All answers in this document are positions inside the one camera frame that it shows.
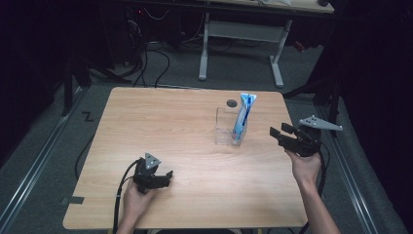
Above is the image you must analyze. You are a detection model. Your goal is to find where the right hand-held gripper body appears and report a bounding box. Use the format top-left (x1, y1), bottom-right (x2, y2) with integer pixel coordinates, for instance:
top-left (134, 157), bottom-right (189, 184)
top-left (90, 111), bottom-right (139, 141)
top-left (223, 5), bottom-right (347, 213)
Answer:
top-left (285, 114), bottom-right (344, 158)

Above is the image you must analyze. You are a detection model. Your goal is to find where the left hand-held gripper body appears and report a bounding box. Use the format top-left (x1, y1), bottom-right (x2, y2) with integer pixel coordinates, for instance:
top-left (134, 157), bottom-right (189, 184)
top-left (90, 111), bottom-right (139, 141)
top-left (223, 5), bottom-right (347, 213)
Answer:
top-left (132, 152), bottom-right (163, 195)

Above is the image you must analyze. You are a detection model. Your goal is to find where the blue and white toothpaste tube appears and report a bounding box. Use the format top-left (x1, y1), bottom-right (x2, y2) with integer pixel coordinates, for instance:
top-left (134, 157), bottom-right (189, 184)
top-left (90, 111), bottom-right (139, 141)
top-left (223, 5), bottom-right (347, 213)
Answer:
top-left (231, 93), bottom-right (257, 141)

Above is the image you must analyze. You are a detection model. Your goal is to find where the clear plastic container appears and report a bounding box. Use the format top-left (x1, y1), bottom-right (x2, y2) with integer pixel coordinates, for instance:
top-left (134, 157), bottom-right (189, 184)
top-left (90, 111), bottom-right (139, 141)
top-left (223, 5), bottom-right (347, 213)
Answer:
top-left (213, 106), bottom-right (248, 147)

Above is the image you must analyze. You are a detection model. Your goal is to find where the person's right hand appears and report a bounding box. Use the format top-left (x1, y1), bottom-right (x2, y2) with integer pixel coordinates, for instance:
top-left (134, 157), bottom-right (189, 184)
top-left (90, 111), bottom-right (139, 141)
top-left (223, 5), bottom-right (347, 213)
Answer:
top-left (285, 149), bottom-right (322, 188)

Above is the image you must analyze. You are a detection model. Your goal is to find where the person's left hand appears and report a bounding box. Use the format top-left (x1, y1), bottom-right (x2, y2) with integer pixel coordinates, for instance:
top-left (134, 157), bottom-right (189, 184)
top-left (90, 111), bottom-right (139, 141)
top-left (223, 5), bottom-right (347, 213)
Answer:
top-left (122, 179), bottom-right (156, 218)

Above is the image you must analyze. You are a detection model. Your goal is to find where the black metal stand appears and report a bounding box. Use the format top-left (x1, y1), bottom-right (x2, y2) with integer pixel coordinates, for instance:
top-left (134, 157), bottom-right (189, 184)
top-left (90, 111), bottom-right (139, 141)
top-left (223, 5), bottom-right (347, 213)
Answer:
top-left (60, 56), bottom-right (94, 117)
top-left (282, 72), bottom-right (343, 138)

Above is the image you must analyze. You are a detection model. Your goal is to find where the grey tape strip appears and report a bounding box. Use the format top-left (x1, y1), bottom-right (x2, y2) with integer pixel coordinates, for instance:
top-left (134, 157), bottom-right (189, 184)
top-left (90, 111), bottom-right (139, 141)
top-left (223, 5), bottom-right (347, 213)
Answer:
top-left (61, 196), bottom-right (86, 206)

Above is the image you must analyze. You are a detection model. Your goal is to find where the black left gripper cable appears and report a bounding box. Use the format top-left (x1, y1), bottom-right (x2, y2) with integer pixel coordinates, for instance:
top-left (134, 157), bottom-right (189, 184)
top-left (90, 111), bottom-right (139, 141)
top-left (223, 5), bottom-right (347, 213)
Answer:
top-left (111, 158), bottom-right (143, 234)

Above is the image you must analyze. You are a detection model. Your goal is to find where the metal floor rail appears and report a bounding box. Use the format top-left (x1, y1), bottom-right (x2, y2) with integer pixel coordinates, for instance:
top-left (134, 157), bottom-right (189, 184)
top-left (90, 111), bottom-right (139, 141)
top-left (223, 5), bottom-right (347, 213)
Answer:
top-left (0, 86), bottom-right (86, 230)
top-left (315, 104), bottom-right (380, 234)

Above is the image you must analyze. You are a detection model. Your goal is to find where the thin black floor cable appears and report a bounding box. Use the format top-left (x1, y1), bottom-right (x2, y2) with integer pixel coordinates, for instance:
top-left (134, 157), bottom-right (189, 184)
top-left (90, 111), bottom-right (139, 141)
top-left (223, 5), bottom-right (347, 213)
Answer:
top-left (74, 132), bottom-right (97, 181)

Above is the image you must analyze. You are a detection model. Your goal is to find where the white desk frame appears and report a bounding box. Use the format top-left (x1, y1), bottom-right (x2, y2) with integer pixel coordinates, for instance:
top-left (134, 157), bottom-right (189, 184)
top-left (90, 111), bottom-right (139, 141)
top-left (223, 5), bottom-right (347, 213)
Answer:
top-left (197, 0), bottom-right (335, 89)

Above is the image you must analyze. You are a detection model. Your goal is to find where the bundle of black floor cables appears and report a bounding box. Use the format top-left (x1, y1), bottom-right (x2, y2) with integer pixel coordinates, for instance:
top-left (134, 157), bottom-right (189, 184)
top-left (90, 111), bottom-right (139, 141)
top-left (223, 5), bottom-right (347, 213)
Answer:
top-left (121, 40), bottom-right (171, 90)

